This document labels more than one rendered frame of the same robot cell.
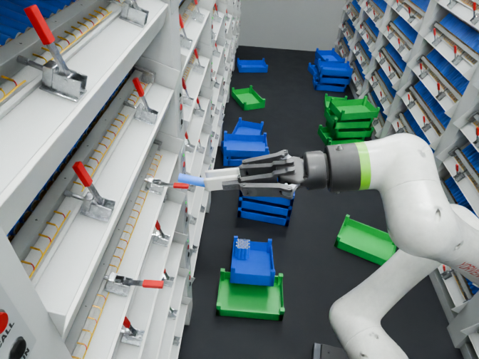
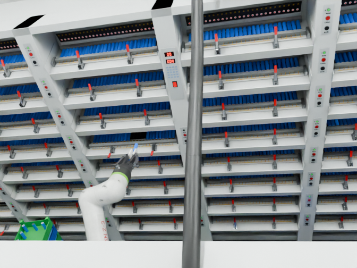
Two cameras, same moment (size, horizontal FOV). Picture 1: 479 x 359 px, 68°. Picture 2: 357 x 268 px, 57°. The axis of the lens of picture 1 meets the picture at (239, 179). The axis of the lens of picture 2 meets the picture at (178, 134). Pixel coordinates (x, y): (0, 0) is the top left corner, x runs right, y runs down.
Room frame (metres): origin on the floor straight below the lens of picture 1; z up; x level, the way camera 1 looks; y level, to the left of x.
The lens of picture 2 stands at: (1.14, -1.28, 2.13)
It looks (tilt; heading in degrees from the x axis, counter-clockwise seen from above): 36 degrees down; 103
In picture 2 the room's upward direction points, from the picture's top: 12 degrees counter-clockwise
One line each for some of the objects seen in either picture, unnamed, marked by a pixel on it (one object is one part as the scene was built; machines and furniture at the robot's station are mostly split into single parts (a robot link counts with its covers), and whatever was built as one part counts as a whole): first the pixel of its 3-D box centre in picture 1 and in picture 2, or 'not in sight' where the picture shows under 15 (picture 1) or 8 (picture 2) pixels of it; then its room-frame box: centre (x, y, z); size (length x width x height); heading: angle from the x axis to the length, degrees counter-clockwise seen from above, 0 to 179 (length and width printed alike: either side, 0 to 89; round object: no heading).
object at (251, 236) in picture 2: not in sight; (163, 229); (0.48, 0.29, 0.03); 2.19 x 0.16 x 0.05; 179
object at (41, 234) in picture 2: not in sight; (29, 241); (-0.24, -0.15, 0.52); 0.30 x 0.20 x 0.08; 98
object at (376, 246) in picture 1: (366, 240); not in sight; (1.32, -0.72, 0.04); 0.30 x 0.20 x 0.08; 65
